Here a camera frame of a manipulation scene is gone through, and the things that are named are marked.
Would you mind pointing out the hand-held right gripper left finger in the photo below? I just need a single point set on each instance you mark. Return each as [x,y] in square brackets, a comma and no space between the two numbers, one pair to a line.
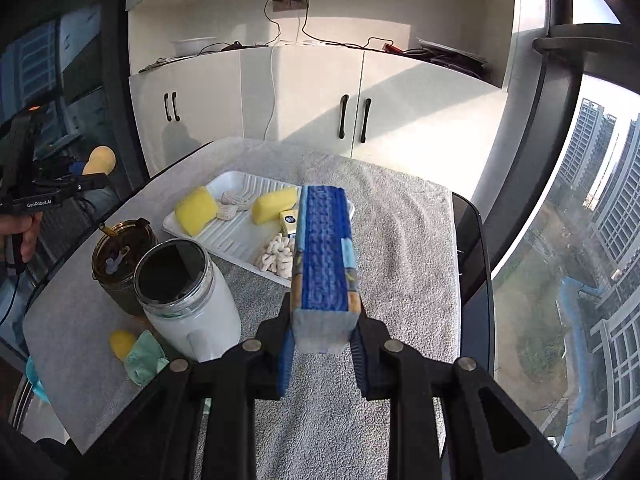
[286,360]

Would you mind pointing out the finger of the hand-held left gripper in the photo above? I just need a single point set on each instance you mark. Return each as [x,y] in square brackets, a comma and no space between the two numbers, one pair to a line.
[75,166]
[85,182]

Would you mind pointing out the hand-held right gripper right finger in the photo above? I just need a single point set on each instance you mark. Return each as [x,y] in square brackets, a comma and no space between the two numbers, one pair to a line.
[360,360]

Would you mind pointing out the cream chenille scrunchie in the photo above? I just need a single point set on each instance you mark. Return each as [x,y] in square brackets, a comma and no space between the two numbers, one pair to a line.
[275,257]

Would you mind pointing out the blue tissue pack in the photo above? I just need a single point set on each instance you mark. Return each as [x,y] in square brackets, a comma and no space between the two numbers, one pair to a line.
[322,260]

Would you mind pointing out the yellow sponge block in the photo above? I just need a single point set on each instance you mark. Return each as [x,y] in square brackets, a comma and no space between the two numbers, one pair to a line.
[272,205]
[195,210]

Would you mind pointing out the white ribbed tray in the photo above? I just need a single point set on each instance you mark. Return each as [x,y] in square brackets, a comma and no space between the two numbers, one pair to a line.
[235,240]

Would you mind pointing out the yellow tissue pack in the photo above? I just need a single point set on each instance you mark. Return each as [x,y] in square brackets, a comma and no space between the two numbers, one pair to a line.
[289,221]

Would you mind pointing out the white fluffy scrunchie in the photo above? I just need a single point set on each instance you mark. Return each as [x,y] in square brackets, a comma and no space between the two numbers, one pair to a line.
[231,205]

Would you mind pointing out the person's left hand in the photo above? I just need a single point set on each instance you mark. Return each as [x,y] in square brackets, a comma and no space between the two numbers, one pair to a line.
[27,240]

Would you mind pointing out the glass tumbler with green sleeve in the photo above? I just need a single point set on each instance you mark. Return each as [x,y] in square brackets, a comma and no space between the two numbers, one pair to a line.
[117,265]

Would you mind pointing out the white mug with chrome lid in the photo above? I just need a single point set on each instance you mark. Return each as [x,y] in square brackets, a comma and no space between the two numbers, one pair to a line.
[200,310]

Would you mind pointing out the grey metal utensil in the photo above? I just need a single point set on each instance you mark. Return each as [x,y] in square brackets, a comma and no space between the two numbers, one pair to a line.
[157,65]

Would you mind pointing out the green cloth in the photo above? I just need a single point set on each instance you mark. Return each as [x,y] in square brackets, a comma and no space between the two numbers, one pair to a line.
[146,360]

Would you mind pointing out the small yellow sponge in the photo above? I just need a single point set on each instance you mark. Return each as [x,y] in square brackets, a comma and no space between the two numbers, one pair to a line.
[121,344]

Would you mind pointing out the turquoise plastic item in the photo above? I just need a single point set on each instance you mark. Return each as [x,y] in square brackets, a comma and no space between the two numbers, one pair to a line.
[36,377]

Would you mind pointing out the white cabinet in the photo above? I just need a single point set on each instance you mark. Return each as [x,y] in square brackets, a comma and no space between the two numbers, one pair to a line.
[425,95]

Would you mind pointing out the dark stack of papers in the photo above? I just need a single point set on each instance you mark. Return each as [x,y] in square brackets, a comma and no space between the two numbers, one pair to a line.
[450,52]

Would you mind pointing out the black window frame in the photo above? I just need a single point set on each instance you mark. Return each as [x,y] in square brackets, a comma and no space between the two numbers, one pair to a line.
[555,85]

